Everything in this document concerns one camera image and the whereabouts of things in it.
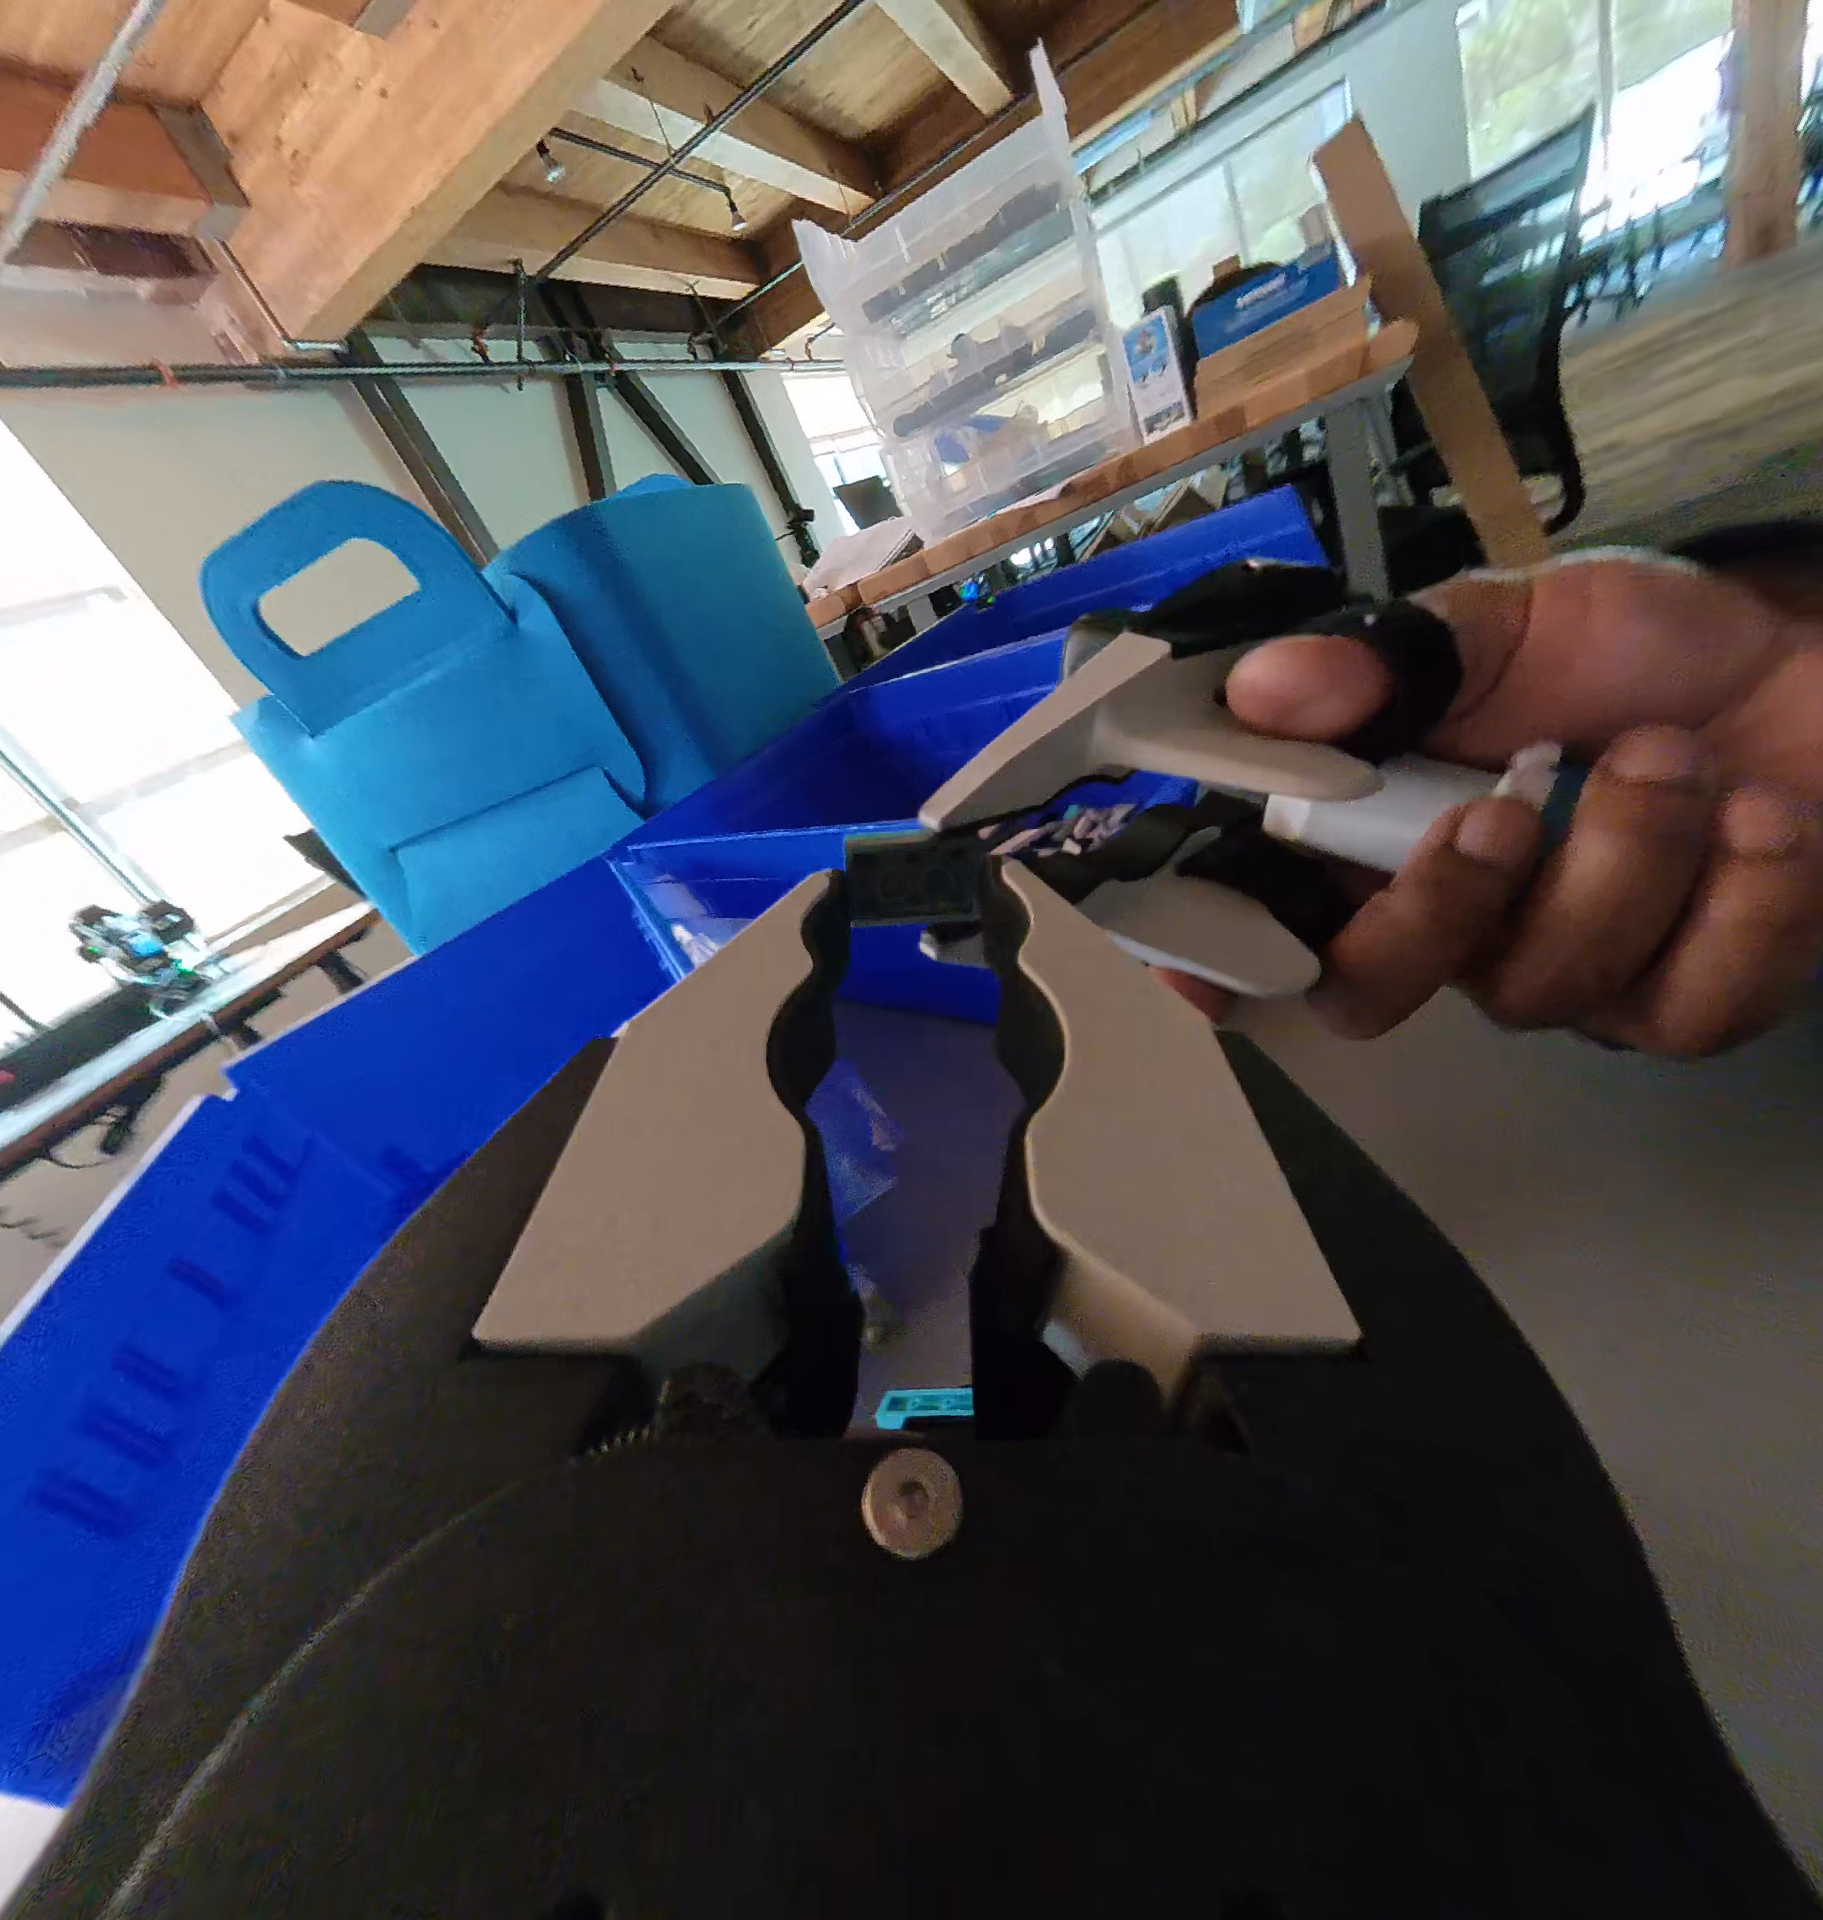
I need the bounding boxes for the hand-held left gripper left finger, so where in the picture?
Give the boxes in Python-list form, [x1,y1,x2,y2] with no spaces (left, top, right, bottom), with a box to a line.
[472,869,868,1358]

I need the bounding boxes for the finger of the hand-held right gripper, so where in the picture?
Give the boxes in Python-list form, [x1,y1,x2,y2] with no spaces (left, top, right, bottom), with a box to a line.
[916,625,1379,837]
[918,830,1328,1003]

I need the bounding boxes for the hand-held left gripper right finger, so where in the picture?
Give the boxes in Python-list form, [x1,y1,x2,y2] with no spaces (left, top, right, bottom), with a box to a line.
[993,862,1364,1407]

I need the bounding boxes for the person's right forearm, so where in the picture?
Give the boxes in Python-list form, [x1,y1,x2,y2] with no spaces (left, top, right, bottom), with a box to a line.
[1557,518,1823,676]

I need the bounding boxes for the grey desk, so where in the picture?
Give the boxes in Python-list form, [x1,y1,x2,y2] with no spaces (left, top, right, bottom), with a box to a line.
[838,959,1823,1892]

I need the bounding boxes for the person's right hand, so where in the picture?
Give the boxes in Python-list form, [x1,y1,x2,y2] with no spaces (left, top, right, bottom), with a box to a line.
[1157,558,1823,1059]

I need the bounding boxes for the blue plastic bin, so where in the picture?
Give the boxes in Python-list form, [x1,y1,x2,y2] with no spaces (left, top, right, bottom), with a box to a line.
[0,862,672,1809]
[608,676,1198,1031]
[827,487,1338,724]

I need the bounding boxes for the wooden table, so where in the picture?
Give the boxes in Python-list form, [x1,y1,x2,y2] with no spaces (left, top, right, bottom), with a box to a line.
[802,316,1425,639]

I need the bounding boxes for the small printed card box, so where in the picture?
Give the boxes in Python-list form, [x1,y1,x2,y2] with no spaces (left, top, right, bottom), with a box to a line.
[1122,307,1198,442]

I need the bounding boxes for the wooden box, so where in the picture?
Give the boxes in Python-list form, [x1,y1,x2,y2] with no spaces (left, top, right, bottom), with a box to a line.
[1198,282,1379,425]

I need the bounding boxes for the clear plastic drawer organiser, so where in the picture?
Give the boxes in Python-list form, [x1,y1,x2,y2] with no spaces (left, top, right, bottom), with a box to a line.
[789,43,1146,538]

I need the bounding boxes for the blue cardboard box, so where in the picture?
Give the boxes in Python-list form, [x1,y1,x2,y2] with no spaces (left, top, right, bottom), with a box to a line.
[1189,245,1344,363]

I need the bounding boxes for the cardboard sheet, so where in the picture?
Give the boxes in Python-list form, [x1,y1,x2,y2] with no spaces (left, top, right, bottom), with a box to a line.
[1309,118,1555,572]

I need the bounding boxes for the black mesh office chair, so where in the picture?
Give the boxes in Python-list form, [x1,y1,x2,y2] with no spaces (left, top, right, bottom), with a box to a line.
[1415,102,1595,539]

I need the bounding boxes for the robot station table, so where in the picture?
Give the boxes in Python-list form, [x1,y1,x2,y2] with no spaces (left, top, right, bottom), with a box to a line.
[0,901,375,1211]

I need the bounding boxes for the window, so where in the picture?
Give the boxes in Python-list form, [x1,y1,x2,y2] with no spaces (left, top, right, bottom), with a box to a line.
[0,393,334,1084]

